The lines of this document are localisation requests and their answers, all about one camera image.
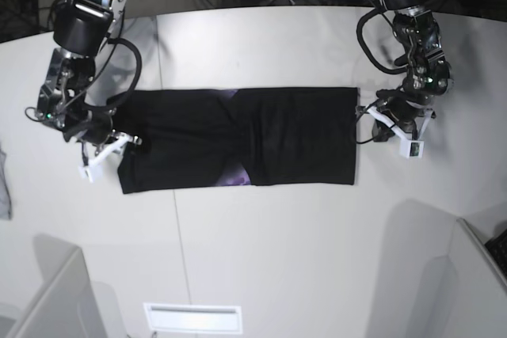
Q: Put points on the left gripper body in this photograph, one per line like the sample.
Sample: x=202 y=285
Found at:
x=402 y=107

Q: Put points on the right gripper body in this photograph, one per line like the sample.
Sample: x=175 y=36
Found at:
x=95 y=128

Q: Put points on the black T-shirt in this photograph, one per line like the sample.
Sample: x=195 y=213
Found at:
x=212 y=138

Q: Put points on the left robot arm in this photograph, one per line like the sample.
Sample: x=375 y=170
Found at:
x=426 y=73

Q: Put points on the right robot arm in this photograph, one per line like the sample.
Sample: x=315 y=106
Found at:
x=81 y=29

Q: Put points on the grey cloth at left edge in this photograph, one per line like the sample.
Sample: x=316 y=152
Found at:
x=5 y=200

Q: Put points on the black keyboard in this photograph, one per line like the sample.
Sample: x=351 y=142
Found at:
x=497 y=248

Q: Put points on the white label plate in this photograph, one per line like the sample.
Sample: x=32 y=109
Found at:
x=194 y=319

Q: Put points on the white partition panel left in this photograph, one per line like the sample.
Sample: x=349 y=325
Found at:
x=64 y=306

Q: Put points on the white partition panel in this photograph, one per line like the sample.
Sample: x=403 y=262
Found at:
x=64 y=306
x=480 y=308

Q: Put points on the white partition panel right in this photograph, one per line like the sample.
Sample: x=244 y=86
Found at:
x=480 y=308

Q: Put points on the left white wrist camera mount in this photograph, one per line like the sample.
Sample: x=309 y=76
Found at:
x=411 y=143

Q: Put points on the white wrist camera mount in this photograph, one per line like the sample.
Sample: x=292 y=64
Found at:
x=91 y=167
x=411 y=143

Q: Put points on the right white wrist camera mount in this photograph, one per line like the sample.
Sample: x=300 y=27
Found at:
x=91 y=167

